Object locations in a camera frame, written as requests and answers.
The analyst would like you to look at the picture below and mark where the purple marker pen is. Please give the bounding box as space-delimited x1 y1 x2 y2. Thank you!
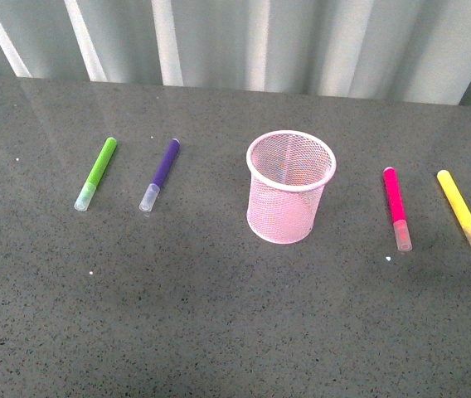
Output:
138 138 180 212

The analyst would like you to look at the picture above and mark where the pink marker pen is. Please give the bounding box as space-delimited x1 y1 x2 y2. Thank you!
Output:
382 167 412 252

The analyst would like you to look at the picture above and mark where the pink mesh cup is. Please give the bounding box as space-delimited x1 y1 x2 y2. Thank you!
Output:
245 130 337 245

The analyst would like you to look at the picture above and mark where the green marker pen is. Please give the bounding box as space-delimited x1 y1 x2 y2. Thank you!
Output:
74 137 117 211

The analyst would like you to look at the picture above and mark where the yellow marker pen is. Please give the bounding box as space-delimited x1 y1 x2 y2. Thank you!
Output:
436 170 471 247

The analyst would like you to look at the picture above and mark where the white pleated curtain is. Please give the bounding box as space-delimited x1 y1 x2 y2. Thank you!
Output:
0 1 471 105

